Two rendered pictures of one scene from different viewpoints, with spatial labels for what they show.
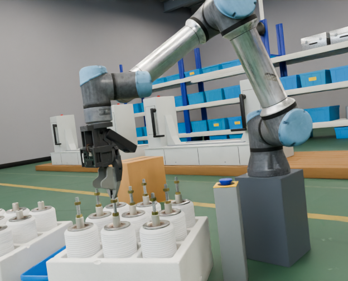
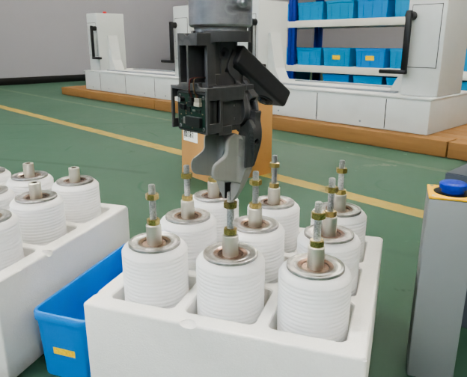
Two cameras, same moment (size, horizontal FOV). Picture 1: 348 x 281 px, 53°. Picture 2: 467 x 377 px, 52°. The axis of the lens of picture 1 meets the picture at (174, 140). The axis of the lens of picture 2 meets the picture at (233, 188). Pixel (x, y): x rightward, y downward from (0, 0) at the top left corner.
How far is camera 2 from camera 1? 0.40 m
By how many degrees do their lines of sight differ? 14
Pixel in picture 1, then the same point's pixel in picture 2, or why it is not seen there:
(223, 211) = (440, 245)
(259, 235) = not seen: outside the picture
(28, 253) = (49, 266)
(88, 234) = (171, 262)
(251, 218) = not seen: hidden behind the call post
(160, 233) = (329, 290)
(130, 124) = not seen: hidden behind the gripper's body
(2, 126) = (14, 19)
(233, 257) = (438, 331)
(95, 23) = not seen: outside the picture
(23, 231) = (41, 224)
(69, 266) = (129, 320)
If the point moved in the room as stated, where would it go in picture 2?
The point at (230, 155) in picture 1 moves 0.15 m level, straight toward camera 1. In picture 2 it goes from (370, 112) to (373, 116)
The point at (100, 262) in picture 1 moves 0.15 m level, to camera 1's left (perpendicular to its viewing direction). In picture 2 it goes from (194, 326) to (81, 323)
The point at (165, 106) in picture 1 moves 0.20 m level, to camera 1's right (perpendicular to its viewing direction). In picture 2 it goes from (273, 16) to (302, 16)
